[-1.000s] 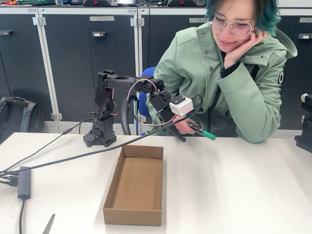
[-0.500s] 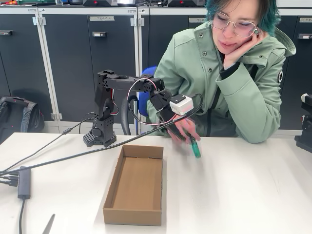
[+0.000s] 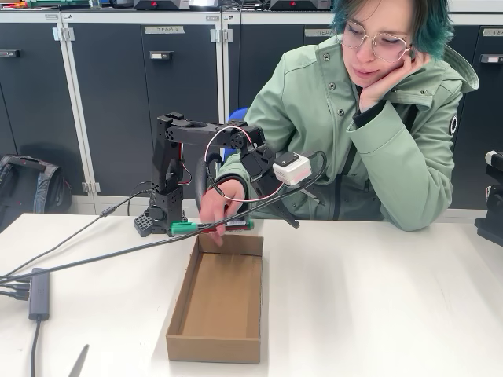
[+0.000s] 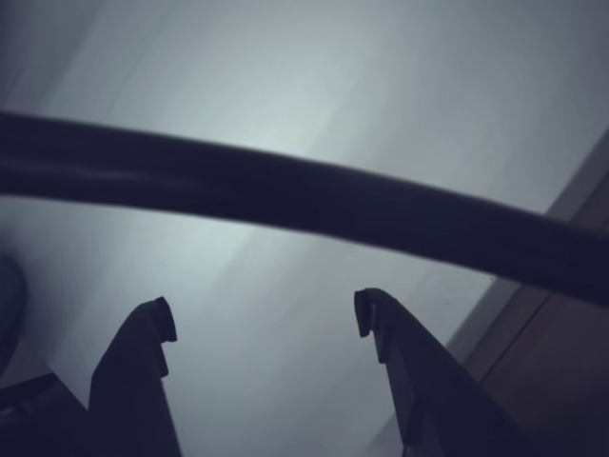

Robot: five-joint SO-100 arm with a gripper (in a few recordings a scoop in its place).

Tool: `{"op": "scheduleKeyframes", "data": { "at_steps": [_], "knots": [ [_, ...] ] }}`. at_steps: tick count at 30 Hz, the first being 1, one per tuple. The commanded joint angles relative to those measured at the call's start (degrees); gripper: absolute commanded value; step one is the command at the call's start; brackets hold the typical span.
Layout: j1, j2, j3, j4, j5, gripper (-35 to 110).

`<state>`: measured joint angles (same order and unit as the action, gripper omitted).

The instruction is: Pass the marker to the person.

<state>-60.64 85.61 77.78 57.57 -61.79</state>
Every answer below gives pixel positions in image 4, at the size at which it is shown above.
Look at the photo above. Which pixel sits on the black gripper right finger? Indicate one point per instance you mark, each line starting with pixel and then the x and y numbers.
pixel 428 395

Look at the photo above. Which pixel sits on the brown cardboard box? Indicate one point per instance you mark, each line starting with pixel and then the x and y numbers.
pixel 561 362

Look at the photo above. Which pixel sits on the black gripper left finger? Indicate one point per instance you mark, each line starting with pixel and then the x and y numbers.
pixel 128 390

